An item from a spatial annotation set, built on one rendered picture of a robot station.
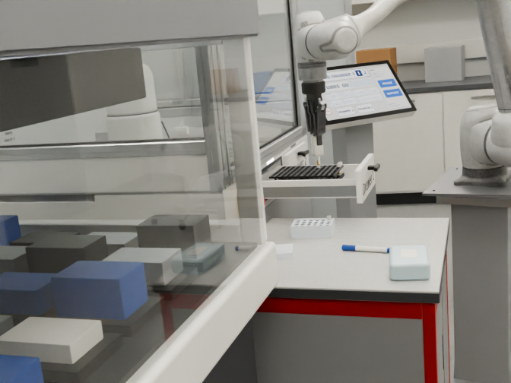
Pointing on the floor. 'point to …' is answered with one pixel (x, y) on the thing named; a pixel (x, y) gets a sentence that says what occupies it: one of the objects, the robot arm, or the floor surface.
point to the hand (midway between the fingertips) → (317, 144)
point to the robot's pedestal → (480, 289)
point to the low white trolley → (355, 307)
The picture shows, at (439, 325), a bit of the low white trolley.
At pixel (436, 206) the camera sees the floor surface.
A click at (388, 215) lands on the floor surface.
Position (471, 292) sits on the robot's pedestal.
